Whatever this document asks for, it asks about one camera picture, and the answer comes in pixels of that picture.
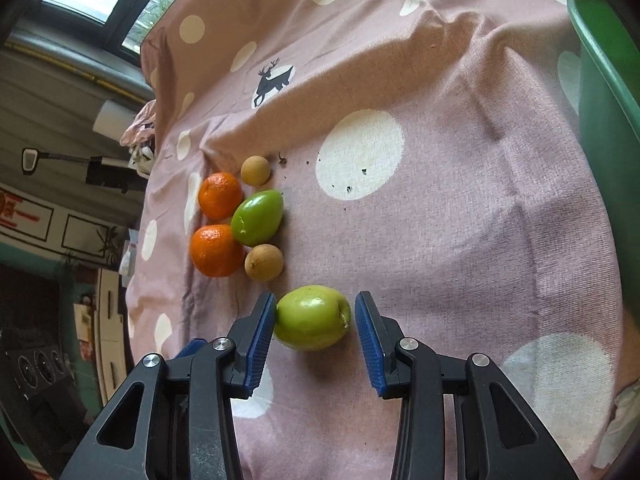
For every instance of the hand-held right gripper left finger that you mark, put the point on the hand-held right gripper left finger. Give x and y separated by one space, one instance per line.
260 345

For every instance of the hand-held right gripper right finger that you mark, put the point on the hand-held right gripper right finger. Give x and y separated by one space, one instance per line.
370 345

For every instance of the round green jujube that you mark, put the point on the round green jujube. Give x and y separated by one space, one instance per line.
310 317

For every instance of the brown longan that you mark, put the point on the brown longan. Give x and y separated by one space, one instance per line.
264 262
256 170

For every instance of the orange mandarin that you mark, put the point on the orange mandarin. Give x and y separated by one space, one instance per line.
215 250
220 195

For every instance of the oval green jujube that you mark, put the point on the oval green jujube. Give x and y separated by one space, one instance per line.
257 217

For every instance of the green plastic basin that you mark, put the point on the green plastic basin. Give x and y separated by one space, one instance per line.
610 110

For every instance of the white TV cabinet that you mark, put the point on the white TV cabinet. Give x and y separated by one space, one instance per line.
112 335

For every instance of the pink polka dot blanket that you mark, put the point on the pink polka dot blanket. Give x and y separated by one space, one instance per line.
450 210

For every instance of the potted green plant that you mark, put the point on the potted green plant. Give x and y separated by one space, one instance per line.
109 242

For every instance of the white bag of clothes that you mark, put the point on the white bag of clothes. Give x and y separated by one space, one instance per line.
141 160

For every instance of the black speaker cabinet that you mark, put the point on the black speaker cabinet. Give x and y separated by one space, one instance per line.
35 367

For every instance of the black upright vacuum cleaner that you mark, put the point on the black upright vacuum cleaner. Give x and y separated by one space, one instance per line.
110 172

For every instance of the pink clothes pile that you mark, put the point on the pink clothes pile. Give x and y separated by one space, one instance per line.
140 122

